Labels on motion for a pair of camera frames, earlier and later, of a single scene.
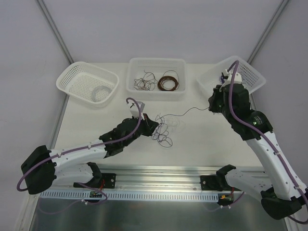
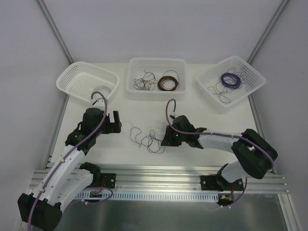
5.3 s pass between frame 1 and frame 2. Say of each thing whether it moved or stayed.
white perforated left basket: stayed
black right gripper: moved
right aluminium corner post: stayed
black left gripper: moved
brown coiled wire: stayed
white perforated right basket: stayed
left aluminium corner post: stayed
